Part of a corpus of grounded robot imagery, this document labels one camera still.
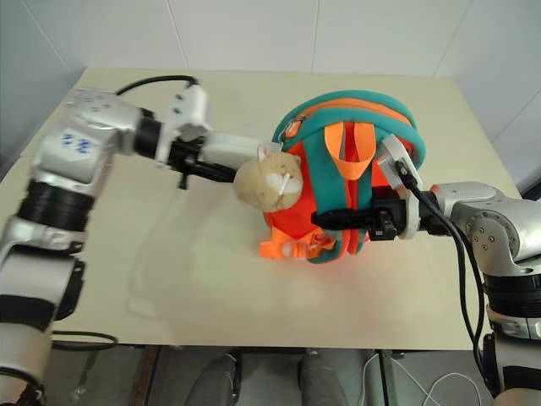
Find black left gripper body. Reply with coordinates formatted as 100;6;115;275
167;134;209;190

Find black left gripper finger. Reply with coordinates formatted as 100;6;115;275
193;160;243;184

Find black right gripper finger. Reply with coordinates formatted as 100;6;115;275
310;209;376;233

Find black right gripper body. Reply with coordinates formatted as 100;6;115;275
367;187;407;243

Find orange and teal backpack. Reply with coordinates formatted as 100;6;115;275
258;89;429;264

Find beige plush cat toy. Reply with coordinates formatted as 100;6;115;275
232;143;303;212

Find dark grey rounded shape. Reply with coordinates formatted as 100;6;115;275
194;353;243;406
297;349;369;406

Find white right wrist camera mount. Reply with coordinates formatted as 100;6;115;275
375;134;424;242

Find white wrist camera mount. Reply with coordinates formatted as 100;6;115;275
154;82;213;166
375;134;424;242

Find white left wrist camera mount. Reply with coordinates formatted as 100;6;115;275
154;82;213;166

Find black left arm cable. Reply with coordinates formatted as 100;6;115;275
115;74;200;96

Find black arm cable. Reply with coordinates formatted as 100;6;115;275
115;74;200;96
394;162;505;399

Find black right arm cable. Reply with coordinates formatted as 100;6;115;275
394;162;505;399

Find thin white cable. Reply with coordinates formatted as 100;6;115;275
363;350;485;406

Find thin black cable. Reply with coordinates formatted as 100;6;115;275
50;331;119;352

